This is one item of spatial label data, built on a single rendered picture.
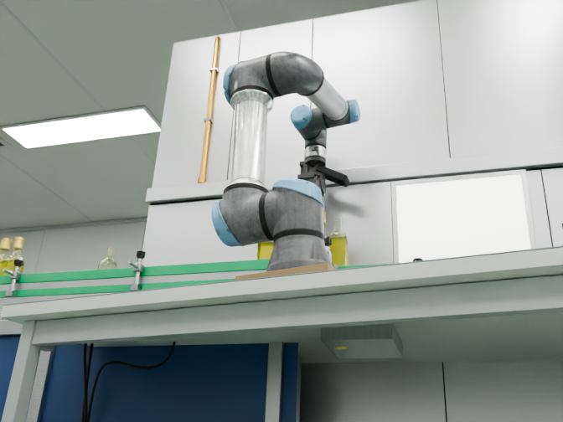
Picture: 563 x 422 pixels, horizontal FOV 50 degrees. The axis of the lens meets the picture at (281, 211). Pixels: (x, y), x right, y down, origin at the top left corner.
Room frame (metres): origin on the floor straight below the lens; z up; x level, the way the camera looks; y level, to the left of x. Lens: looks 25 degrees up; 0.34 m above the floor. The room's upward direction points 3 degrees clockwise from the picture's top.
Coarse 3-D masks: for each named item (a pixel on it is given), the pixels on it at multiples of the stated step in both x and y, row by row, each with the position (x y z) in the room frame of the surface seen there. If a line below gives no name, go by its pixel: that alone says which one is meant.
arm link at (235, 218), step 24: (240, 72) 1.30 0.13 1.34; (264, 72) 1.28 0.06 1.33; (240, 96) 1.31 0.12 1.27; (264, 96) 1.31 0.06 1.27; (240, 120) 1.31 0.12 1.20; (264, 120) 1.33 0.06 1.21; (240, 144) 1.31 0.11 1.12; (264, 144) 1.33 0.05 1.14; (240, 168) 1.30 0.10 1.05; (264, 168) 1.33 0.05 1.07; (240, 192) 1.28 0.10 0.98; (264, 192) 1.30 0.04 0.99; (216, 216) 1.30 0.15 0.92; (240, 216) 1.28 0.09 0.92; (240, 240) 1.32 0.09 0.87; (264, 240) 1.32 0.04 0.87
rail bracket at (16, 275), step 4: (16, 260) 1.93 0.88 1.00; (20, 260) 1.93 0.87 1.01; (16, 264) 1.93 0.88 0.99; (20, 264) 1.94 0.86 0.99; (4, 268) 1.89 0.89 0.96; (16, 268) 1.94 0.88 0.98; (8, 272) 1.90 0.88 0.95; (12, 272) 1.92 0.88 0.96; (16, 272) 1.93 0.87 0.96; (20, 272) 1.95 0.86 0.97; (12, 276) 1.93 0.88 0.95; (16, 276) 1.93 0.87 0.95; (20, 276) 1.95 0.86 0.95; (12, 280) 1.94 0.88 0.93; (16, 280) 1.94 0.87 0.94; (12, 284) 1.94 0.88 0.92; (12, 288) 1.94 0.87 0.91; (8, 292) 1.93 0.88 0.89; (12, 292) 1.93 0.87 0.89; (16, 292) 1.95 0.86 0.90; (8, 296) 1.94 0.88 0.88; (12, 296) 1.93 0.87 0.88
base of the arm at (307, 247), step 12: (276, 240) 1.26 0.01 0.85; (288, 240) 1.23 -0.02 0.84; (300, 240) 1.22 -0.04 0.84; (312, 240) 1.23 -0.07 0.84; (276, 252) 1.26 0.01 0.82; (288, 252) 1.22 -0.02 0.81; (300, 252) 1.22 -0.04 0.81; (312, 252) 1.23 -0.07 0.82; (324, 252) 1.25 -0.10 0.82; (276, 264) 1.23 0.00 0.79; (288, 264) 1.22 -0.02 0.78; (300, 264) 1.21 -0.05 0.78; (312, 264) 1.22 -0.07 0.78
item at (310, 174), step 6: (300, 162) 1.79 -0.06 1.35; (306, 162) 1.78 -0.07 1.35; (312, 162) 1.77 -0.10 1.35; (318, 162) 1.77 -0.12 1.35; (324, 162) 1.77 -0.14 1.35; (306, 168) 1.78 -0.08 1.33; (312, 168) 1.78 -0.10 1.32; (300, 174) 1.77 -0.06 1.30; (306, 174) 1.76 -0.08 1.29; (312, 174) 1.75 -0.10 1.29; (318, 174) 1.75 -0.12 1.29; (306, 180) 1.77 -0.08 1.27; (312, 180) 1.76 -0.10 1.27; (324, 180) 1.79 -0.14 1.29; (324, 186) 1.79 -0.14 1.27; (324, 192) 1.80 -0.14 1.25
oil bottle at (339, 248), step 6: (330, 234) 1.74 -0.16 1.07; (336, 234) 1.74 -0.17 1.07; (342, 234) 1.73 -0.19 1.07; (336, 240) 1.74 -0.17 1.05; (342, 240) 1.73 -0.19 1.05; (330, 246) 1.74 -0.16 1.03; (336, 246) 1.74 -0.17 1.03; (342, 246) 1.73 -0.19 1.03; (348, 246) 1.77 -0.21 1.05; (336, 252) 1.74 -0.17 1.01; (342, 252) 1.73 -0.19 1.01; (348, 252) 1.77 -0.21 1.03; (336, 258) 1.74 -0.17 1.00; (342, 258) 1.73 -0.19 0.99; (348, 258) 1.77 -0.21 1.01; (336, 264) 1.74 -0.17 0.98; (342, 264) 1.73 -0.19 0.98; (348, 264) 1.77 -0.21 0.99
